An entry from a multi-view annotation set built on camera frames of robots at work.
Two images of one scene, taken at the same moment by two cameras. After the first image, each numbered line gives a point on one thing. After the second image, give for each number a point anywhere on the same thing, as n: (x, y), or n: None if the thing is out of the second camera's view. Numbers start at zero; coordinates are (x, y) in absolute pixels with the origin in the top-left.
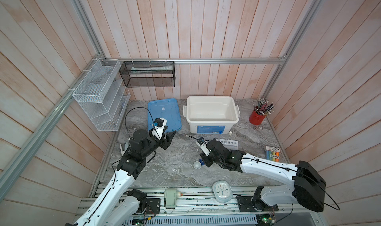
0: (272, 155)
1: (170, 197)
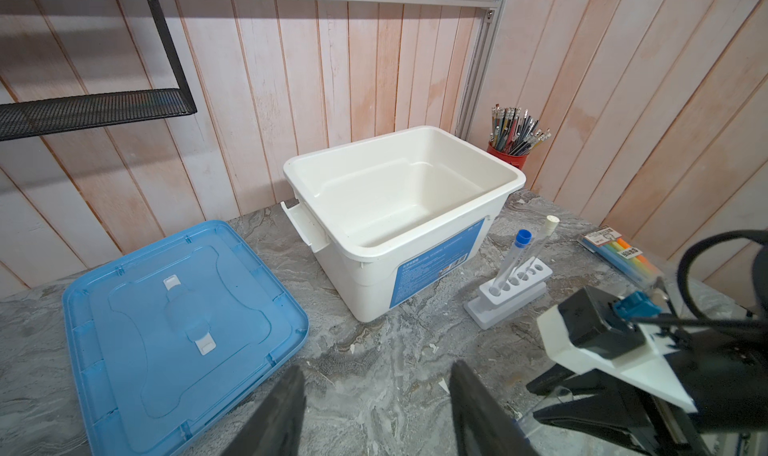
0: (622, 256)
1: None
